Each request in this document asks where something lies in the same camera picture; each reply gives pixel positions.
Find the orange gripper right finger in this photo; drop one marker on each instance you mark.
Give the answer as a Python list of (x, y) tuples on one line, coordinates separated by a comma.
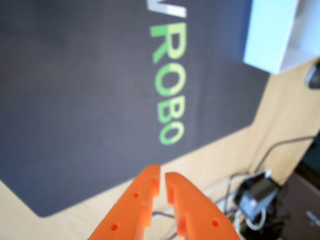
[(200, 217)]

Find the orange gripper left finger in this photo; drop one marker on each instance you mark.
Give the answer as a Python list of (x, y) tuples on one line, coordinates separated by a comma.
[(130, 212)]

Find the black power adapter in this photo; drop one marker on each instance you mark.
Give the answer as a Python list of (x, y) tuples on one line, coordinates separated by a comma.
[(260, 192)]

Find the dark brown cabinet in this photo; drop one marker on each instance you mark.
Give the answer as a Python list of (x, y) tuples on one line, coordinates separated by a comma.
[(305, 190)]

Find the dark blue WOWROBO mat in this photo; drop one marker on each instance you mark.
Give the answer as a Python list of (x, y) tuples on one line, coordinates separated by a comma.
[(75, 100)]

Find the black rounded object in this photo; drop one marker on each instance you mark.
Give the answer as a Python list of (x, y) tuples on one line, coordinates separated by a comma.
[(315, 77)]

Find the white cardboard box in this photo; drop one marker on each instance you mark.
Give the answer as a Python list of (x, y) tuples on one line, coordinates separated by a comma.
[(270, 37)]

